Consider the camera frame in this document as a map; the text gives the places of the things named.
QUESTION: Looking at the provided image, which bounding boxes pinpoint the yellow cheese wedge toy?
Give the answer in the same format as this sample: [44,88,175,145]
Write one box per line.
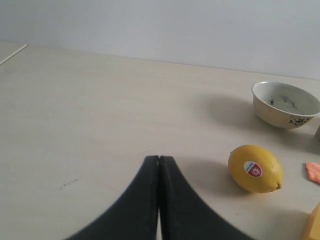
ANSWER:
[301,203,320,240]

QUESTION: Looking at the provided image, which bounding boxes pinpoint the white ceramic bowl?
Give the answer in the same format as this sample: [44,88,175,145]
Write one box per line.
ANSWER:
[251,81,320,129]

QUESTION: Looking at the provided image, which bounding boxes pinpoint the orange toy piece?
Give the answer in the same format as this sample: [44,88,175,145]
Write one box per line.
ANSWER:
[305,162,320,184]

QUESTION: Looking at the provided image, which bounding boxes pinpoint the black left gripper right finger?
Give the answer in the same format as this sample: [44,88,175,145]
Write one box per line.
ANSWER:
[158,156,251,240]

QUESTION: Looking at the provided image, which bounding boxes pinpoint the yellow lemon with sticker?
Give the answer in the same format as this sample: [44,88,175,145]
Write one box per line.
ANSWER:
[228,144,283,194]

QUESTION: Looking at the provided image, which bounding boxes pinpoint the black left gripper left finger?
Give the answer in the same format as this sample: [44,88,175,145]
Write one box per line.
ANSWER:
[68,155,159,240]

